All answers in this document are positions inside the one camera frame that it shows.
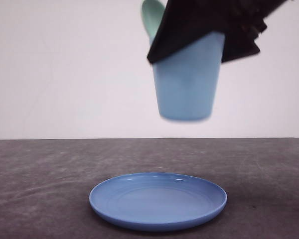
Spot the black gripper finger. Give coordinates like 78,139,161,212
221,17,267,63
147,0,284,63

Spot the mint green plastic spoon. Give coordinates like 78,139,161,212
141,0,165,44

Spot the light blue plastic cup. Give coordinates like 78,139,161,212
152,32,225,121

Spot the blue plastic plate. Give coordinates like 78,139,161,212
89,172,227,232

